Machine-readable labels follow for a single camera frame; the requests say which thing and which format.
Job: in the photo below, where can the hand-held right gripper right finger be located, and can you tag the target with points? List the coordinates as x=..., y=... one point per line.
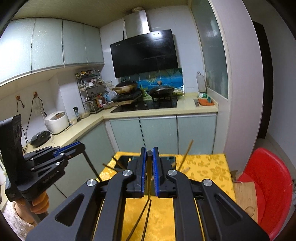
x=155, y=171

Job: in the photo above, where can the black portable burner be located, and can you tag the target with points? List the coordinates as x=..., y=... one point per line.
x=127, y=97

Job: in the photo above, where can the yellow floral tablecloth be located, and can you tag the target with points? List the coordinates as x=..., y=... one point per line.
x=208, y=173

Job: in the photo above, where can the black glass gas stove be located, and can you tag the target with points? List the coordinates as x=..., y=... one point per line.
x=150, y=105

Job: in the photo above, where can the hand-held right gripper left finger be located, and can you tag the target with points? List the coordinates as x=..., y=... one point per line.
x=143, y=171

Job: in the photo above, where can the black electric griddle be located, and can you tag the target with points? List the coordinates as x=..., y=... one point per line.
x=40, y=138

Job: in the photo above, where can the white rice cooker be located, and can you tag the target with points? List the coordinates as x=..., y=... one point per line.
x=56, y=121

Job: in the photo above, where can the dark green utensil holder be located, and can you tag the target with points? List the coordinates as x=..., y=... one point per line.
x=126, y=161

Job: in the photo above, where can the grey knife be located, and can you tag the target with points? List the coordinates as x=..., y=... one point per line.
x=196, y=102

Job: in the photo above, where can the black wok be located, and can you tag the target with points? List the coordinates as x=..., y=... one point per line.
x=160, y=91

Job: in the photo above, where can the pale green upper cabinets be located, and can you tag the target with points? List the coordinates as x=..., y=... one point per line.
x=46, y=46

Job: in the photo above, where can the blue seascape tile mural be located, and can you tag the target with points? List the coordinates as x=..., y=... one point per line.
x=166, y=78

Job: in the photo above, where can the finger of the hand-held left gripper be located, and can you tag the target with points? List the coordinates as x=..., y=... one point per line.
x=53, y=164
x=69, y=148

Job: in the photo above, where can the wooden cutting board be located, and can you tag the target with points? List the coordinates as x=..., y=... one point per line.
x=245, y=197

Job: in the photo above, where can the person's left hand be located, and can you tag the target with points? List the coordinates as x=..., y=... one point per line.
x=40, y=204

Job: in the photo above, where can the white plastic bottle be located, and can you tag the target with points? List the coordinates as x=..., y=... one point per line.
x=201, y=82

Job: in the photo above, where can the golden frying pan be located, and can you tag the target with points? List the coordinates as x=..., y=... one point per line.
x=126, y=88

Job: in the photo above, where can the person's left forearm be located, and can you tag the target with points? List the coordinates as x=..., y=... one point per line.
x=16, y=223

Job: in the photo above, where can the red plastic chair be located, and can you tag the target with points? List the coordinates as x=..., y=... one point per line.
x=270, y=180

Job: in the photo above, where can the green white packet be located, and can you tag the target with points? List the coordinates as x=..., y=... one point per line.
x=203, y=95

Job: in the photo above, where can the orange tray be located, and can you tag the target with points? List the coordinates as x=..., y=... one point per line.
x=204, y=102

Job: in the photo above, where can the pale green lower cabinets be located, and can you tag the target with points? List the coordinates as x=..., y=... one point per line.
x=157, y=132

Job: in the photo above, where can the black range hood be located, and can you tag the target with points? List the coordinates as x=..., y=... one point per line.
x=143, y=53

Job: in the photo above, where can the metal spice rack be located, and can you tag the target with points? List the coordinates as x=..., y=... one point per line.
x=90, y=88

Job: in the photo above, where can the pale green cabinets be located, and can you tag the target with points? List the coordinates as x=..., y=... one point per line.
x=46, y=46
x=157, y=132

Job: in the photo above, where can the frosted glass door panel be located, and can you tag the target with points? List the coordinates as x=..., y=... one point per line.
x=208, y=46

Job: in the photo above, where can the dark chopstick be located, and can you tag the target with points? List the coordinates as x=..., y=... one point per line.
x=91, y=165

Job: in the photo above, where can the black pepper grinder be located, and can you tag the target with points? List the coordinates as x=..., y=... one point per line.
x=77, y=114

